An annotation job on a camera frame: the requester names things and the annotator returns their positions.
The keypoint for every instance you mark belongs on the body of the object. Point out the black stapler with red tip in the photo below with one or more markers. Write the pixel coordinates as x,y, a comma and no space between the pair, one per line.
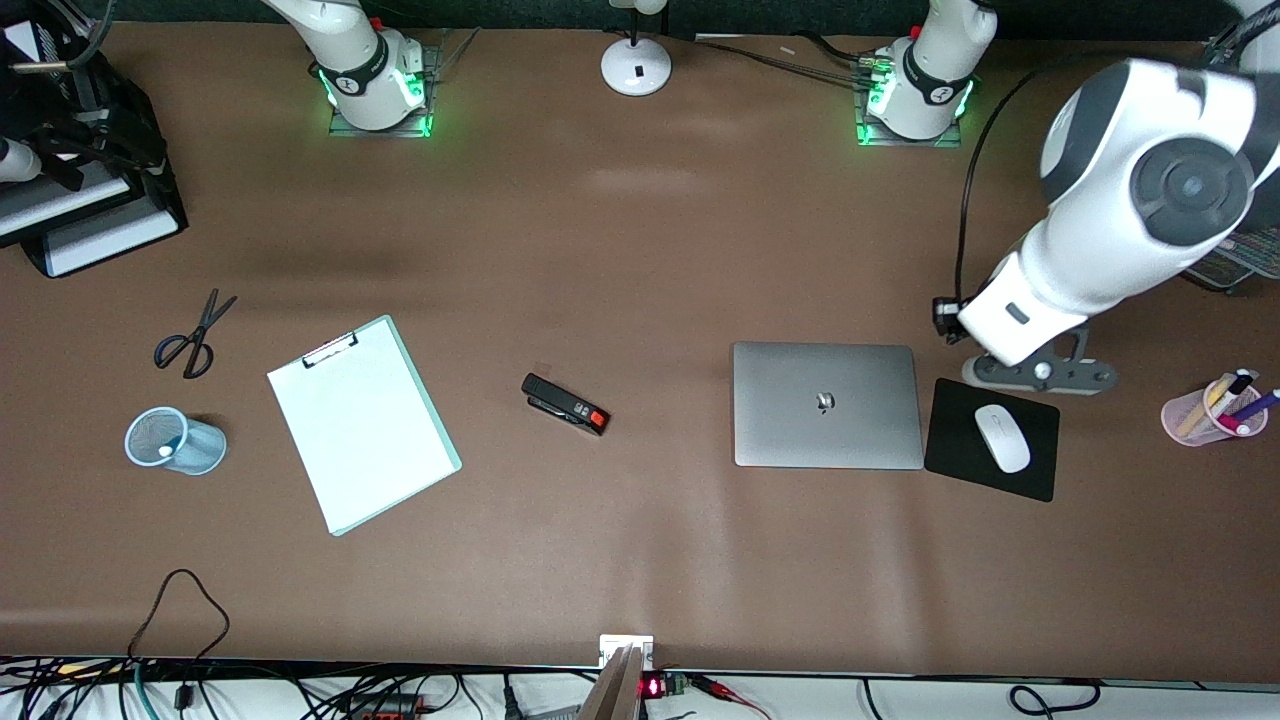
562,402

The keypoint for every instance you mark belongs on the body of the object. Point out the clear arm base plate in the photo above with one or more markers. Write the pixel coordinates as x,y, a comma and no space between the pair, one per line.
428,70
866,100

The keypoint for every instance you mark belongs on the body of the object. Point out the yellow highlighter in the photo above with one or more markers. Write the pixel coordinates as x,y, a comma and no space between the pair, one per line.
1200,405

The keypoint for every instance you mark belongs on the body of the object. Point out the black capped white marker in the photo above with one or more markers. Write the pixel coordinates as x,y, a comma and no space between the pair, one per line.
1238,383

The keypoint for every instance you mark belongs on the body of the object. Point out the white lamp base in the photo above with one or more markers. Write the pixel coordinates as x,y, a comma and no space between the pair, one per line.
636,65

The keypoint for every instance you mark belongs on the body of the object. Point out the blue mesh pen cup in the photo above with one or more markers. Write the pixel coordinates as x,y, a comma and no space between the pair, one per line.
200,448

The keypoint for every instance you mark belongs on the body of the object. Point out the white computer mouse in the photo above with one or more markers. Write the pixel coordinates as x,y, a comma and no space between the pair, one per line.
1002,438

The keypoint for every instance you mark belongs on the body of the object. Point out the purple pen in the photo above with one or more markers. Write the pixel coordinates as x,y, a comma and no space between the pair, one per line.
1256,408

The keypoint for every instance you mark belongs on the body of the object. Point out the black scissors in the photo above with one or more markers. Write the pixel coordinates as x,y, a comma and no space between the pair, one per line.
196,338

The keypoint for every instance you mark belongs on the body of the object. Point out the mint clipboard with white paper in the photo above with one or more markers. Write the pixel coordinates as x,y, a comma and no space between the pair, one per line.
365,430

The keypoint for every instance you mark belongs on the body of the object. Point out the grey camera mount bar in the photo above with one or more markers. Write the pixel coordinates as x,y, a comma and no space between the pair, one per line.
615,690

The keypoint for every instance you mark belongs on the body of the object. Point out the pink mesh pen cup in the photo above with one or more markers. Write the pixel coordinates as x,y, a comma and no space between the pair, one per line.
1200,425

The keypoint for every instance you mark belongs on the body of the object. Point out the silver laptop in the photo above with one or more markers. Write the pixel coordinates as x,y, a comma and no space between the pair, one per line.
826,405

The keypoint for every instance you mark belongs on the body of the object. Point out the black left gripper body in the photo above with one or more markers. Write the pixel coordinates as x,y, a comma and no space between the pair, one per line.
945,318

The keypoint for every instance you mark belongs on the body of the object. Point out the blue marker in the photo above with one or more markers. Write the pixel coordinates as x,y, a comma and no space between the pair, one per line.
165,452

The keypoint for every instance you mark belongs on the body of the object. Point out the black mouse pad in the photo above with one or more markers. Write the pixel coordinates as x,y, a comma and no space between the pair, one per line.
955,445

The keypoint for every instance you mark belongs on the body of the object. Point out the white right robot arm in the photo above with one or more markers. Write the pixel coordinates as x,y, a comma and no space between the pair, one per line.
365,60

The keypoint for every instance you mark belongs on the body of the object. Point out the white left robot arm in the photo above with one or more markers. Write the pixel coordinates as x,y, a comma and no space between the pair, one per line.
1120,200

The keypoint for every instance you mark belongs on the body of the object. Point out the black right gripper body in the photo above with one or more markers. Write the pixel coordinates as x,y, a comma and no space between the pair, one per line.
105,128

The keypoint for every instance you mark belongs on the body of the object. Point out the black stacked paper tray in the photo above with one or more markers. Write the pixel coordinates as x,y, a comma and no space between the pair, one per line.
100,215

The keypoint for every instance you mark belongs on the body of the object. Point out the red LED circuit board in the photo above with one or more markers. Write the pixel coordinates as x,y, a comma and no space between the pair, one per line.
660,686

